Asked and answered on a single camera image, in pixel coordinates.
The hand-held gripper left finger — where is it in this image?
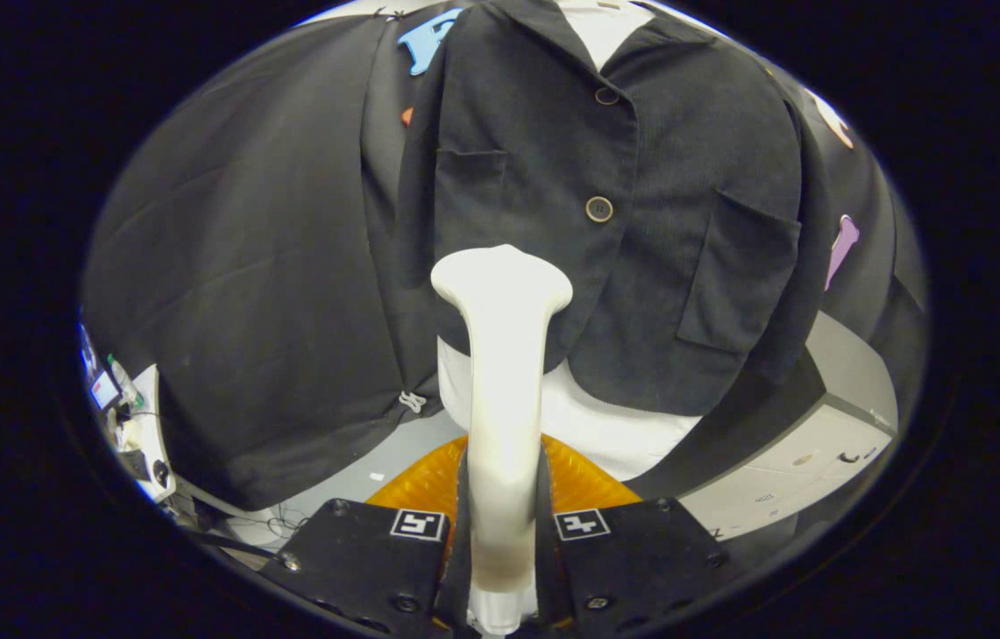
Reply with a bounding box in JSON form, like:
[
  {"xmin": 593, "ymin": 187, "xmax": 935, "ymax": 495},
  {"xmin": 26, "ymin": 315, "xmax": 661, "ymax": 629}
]
[{"xmin": 260, "ymin": 433, "xmax": 474, "ymax": 638}]

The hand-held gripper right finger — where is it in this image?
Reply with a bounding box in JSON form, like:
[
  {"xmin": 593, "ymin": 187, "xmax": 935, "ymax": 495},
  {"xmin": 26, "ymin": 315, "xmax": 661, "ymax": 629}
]
[{"xmin": 538, "ymin": 433, "xmax": 749, "ymax": 638}]

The white garment steamer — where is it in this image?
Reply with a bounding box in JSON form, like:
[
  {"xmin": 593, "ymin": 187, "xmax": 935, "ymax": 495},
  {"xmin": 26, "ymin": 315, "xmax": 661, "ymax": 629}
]
[{"xmin": 430, "ymin": 244, "xmax": 574, "ymax": 638}]

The black suit jacket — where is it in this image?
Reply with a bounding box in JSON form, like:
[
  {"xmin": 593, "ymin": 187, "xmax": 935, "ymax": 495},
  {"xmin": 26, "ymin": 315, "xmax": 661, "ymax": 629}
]
[{"xmin": 393, "ymin": 0, "xmax": 807, "ymax": 418}]

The cluttered white desk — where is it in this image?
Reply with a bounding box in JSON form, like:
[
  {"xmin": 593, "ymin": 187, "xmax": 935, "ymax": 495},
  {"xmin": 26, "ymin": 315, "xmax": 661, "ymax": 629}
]
[{"xmin": 78, "ymin": 324, "xmax": 199, "ymax": 525}]

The grey cabinet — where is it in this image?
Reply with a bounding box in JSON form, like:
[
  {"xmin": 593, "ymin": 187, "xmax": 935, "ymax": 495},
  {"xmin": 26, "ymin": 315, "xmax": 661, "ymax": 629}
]
[{"xmin": 624, "ymin": 311, "xmax": 900, "ymax": 540}]

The black backdrop cloth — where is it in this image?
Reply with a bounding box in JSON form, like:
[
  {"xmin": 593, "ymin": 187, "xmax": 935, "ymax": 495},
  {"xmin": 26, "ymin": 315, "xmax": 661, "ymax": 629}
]
[{"xmin": 81, "ymin": 4, "xmax": 928, "ymax": 511}]

